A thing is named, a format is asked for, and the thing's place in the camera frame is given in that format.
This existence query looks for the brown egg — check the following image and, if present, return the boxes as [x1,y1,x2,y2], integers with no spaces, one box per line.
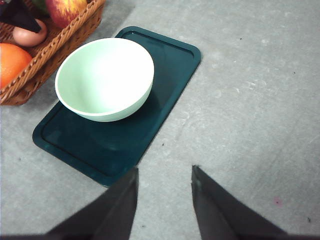
[12,19,47,47]

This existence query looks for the brown wicker basket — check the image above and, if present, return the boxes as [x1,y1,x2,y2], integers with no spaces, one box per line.
[0,0,106,106]

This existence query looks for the orange fruit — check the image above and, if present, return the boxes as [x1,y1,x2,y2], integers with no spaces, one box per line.
[0,43,32,89]

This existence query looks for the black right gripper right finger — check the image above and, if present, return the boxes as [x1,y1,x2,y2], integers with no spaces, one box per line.
[191,165,317,240]

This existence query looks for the red yellow apple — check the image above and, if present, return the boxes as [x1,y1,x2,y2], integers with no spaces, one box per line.
[45,0,88,29]

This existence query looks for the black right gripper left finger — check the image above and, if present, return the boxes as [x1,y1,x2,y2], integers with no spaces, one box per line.
[20,167,139,240]

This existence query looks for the dark green fruit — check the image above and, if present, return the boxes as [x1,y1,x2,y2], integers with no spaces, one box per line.
[31,0,47,16]

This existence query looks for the dark teal rectangular tray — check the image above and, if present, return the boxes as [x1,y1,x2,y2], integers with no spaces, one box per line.
[32,26,202,187]

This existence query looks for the light green ceramic bowl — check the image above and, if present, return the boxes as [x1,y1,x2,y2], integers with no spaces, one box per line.
[55,38,154,123]

